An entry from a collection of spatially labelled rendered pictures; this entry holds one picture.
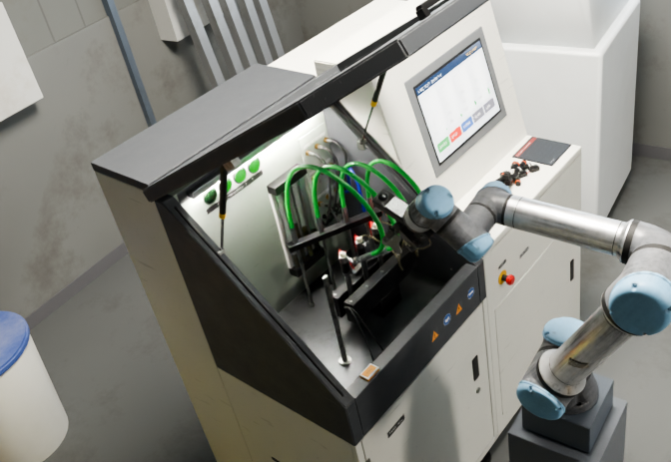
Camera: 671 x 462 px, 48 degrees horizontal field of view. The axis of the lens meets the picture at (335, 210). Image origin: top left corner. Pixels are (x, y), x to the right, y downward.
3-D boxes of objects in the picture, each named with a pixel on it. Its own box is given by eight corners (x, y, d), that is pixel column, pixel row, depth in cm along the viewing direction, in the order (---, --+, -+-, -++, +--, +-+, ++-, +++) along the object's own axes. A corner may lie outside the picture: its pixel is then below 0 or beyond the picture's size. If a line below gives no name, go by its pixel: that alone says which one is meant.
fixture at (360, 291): (360, 341, 234) (352, 305, 225) (336, 329, 240) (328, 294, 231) (422, 278, 253) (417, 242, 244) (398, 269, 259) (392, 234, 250)
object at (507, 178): (509, 202, 254) (508, 189, 251) (481, 195, 261) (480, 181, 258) (541, 169, 267) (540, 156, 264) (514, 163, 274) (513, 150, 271)
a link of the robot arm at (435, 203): (443, 226, 159) (413, 200, 160) (428, 237, 170) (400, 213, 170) (465, 201, 162) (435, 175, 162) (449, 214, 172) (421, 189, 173)
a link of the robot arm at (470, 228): (507, 226, 167) (470, 193, 167) (486, 255, 160) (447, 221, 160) (487, 241, 173) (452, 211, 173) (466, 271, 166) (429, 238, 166)
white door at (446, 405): (394, 576, 245) (362, 443, 207) (388, 572, 247) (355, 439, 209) (495, 437, 282) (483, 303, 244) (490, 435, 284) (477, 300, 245)
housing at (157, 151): (271, 511, 285) (147, 184, 201) (222, 476, 302) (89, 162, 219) (466, 294, 365) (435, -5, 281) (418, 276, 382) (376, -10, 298)
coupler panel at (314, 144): (324, 221, 252) (306, 142, 235) (316, 219, 254) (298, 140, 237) (347, 201, 259) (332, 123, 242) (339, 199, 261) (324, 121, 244)
